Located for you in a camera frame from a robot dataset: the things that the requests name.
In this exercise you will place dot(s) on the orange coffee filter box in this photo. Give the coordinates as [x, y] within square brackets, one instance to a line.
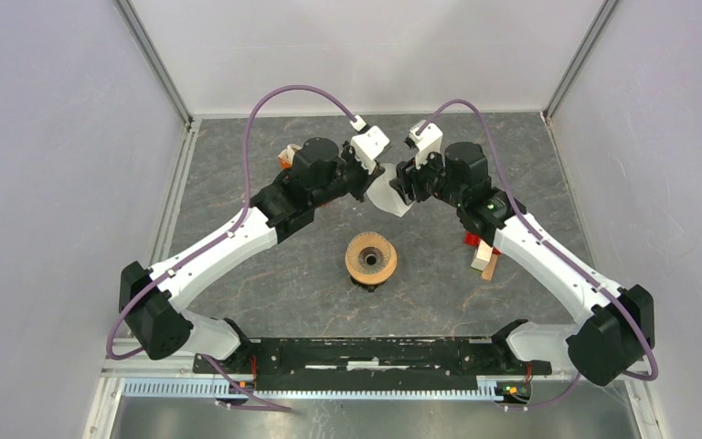
[287, 155]

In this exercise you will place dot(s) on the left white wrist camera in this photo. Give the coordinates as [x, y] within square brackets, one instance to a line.
[368, 143]

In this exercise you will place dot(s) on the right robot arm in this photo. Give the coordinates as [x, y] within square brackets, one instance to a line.
[613, 325]

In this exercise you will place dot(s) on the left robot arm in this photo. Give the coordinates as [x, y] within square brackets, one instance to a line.
[153, 301]

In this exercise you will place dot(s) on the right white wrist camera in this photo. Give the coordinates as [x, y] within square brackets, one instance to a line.
[424, 141]

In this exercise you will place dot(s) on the white paper coffee filter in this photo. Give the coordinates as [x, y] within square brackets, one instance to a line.
[383, 196]

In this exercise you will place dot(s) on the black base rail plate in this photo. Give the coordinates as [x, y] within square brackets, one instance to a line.
[377, 363]

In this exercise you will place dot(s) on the white slotted cable duct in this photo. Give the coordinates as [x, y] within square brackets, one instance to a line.
[218, 388]

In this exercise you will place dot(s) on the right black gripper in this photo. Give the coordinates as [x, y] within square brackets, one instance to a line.
[408, 174]

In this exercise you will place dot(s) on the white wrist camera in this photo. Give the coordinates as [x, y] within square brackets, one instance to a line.
[368, 143]
[424, 141]

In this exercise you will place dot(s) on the red curved toy block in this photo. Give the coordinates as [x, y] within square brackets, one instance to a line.
[471, 239]

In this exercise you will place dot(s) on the brown flat wooden block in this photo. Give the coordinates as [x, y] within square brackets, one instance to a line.
[488, 273]

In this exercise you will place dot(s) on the clear glass dripper cone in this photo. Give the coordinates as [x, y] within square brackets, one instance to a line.
[370, 253]

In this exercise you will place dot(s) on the dark glass carafe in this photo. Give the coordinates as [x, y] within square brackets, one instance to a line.
[367, 287]

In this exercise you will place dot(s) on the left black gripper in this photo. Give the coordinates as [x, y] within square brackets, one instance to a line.
[366, 178]

